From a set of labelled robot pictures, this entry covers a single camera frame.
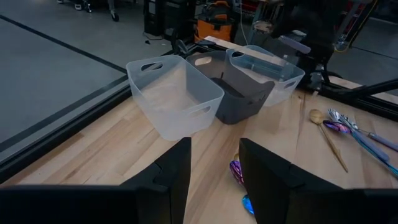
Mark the pale lavender bar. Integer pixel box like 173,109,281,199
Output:
277,35,312,54

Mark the yellow cable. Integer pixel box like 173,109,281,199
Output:
334,0,381,54

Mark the black equipment case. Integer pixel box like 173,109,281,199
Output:
143,0,197,40

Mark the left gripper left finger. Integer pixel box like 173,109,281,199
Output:
0,136,192,224

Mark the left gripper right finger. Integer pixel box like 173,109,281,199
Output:
238,138,398,224

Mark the orange shop vacuum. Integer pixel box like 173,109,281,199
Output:
194,0,238,44

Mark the silver spoon lavender handle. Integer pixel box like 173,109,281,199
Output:
338,114,392,163
328,108,398,153

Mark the translucent plastic bin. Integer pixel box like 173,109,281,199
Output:
126,54,225,142
225,45,306,108

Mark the black frame clamp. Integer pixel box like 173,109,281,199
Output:
170,29,191,57

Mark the dark grey plastic bin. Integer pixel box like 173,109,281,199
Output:
185,50,276,125

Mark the black aluminium table frame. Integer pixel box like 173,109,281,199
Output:
0,37,398,185

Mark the iridescent rainbow spoon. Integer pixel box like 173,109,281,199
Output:
322,119,398,178
229,160,246,187
241,194,255,216

